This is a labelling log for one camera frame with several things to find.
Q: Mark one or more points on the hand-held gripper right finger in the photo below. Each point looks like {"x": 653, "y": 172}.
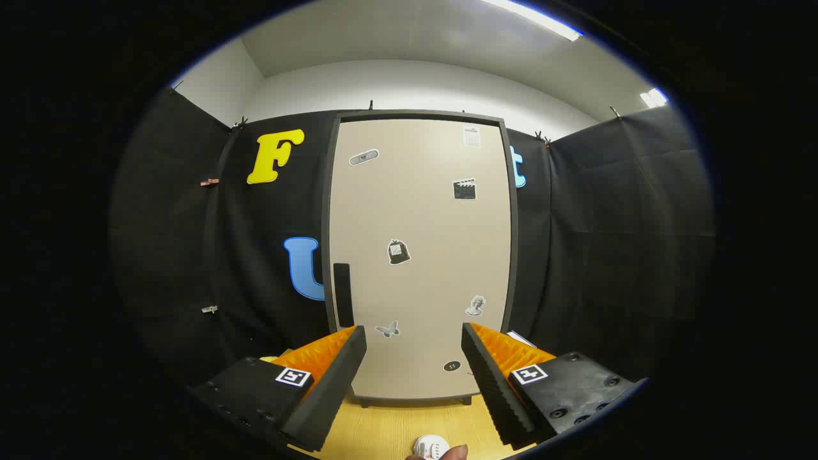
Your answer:
{"x": 495, "y": 390}

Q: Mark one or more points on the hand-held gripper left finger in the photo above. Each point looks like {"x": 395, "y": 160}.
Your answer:
{"x": 332, "y": 390}

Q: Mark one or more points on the white shoe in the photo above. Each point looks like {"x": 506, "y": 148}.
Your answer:
{"x": 429, "y": 444}

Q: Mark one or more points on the grey shoe cabinet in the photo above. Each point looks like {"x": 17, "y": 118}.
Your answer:
{"x": 514, "y": 255}

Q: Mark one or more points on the beige shoe cabinet door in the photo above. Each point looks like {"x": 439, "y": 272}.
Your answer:
{"x": 422, "y": 211}

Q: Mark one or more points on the black backdrop cloth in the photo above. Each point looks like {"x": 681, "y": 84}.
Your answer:
{"x": 594, "y": 223}

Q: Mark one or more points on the small ceiling light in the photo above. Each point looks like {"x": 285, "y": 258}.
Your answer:
{"x": 654, "y": 98}

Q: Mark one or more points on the long ceiling light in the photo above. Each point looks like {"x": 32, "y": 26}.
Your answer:
{"x": 537, "y": 19}

